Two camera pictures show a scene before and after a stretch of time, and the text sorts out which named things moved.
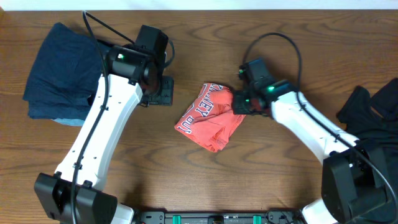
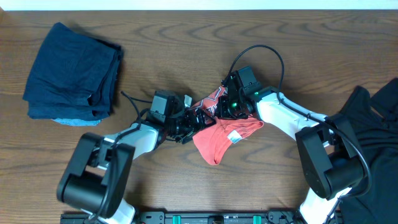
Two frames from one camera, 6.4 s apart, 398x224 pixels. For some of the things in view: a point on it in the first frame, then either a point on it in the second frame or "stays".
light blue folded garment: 69,121 stays
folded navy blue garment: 67,67 stays
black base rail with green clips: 267,217 stays
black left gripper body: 162,91 → 193,123
